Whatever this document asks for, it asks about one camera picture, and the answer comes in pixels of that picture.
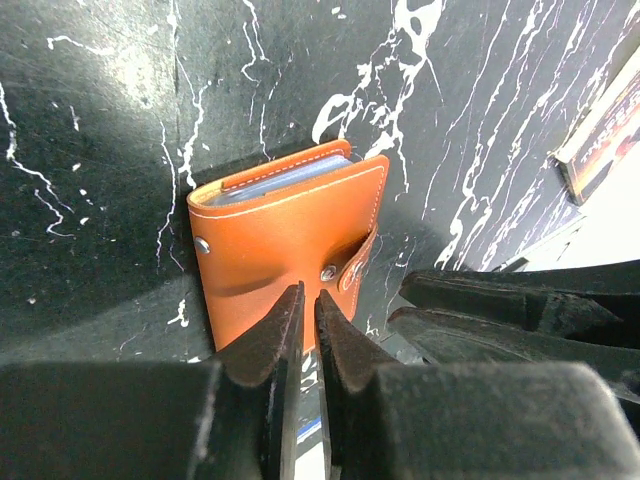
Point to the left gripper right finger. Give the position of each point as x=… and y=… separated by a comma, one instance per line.
x=383, y=419

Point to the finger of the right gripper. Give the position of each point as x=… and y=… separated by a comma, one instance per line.
x=575, y=300
x=442, y=337

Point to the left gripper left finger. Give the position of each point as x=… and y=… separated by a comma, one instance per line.
x=230, y=417

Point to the dark red picture book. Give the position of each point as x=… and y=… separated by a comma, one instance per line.
x=606, y=135

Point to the brown leather card holder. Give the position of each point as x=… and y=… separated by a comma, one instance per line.
x=309, y=217

